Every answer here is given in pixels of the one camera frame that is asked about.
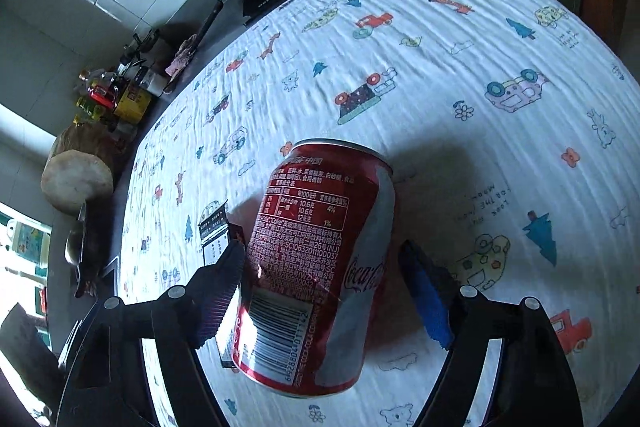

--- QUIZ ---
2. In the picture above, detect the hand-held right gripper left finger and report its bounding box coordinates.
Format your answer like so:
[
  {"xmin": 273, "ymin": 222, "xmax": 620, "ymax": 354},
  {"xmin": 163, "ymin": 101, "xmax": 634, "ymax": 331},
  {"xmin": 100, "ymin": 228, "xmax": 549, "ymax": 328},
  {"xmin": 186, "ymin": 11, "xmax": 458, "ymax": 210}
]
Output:
[{"xmin": 56, "ymin": 239, "xmax": 247, "ymax": 427}]

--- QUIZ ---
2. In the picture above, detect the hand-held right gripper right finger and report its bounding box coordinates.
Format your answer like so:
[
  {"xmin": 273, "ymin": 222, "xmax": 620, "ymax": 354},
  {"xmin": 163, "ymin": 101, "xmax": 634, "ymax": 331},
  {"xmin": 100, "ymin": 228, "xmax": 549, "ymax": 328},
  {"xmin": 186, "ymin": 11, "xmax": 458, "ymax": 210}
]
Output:
[{"xmin": 397, "ymin": 239, "xmax": 583, "ymax": 427}]

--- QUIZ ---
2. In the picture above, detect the red soda can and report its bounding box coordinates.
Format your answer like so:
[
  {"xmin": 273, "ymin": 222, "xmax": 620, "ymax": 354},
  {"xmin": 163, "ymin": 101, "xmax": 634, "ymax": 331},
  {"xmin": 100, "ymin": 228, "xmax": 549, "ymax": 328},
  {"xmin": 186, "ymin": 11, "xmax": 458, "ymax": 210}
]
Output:
[{"xmin": 222, "ymin": 138, "xmax": 397, "ymax": 397}]

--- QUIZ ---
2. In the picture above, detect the black white small packet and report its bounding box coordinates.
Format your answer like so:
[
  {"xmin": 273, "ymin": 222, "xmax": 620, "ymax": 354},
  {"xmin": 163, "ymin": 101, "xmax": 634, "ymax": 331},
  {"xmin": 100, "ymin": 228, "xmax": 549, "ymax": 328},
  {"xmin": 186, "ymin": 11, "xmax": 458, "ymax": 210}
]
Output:
[{"xmin": 199, "ymin": 201, "xmax": 247, "ymax": 372}]

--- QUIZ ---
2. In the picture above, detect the dark metal utensil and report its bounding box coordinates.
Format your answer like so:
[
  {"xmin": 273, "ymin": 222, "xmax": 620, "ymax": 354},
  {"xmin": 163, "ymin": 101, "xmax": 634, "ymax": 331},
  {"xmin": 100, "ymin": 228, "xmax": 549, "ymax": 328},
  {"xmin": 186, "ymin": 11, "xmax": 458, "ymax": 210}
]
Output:
[{"xmin": 65, "ymin": 202, "xmax": 101, "ymax": 298}]

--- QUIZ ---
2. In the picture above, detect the wooden chopping block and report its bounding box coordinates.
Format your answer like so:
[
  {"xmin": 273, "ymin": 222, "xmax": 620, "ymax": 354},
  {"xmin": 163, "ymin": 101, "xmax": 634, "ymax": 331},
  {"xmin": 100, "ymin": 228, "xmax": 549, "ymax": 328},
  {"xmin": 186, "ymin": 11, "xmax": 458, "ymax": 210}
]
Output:
[{"xmin": 41, "ymin": 124, "xmax": 126, "ymax": 214}]

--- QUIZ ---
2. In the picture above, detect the yellow box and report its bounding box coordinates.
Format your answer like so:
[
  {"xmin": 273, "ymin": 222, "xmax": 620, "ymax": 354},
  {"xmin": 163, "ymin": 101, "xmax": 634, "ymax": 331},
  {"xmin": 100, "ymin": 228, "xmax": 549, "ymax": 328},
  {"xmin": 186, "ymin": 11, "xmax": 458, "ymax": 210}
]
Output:
[{"xmin": 114, "ymin": 82, "xmax": 151, "ymax": 122}]

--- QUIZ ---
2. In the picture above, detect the group of condiment bottles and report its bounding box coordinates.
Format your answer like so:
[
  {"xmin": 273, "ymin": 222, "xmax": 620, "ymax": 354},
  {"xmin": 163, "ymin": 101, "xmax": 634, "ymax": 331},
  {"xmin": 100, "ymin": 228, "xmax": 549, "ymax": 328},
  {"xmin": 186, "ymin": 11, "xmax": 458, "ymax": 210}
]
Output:
[{"xmin": 72, "ymin": 29, "xmax": 168, "ymax": 132}]

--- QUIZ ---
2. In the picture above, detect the printed white tablecloth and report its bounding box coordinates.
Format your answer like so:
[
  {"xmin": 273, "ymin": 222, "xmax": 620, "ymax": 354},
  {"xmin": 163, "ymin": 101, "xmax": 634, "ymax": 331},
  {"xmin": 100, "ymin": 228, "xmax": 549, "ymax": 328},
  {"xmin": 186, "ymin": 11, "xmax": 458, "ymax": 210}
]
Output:
[{"xmin": 116, "ymin": 0, "xmax": 640, "ymax": 427}]

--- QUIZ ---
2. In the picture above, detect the pink cloth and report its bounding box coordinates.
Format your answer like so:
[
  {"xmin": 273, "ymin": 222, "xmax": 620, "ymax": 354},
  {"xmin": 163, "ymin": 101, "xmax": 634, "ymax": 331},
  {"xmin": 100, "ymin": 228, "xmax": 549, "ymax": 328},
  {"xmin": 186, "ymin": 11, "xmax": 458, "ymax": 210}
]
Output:
[{"xmin": 165, "ymin": 34, "xmax": 198, "ymax": 78}]

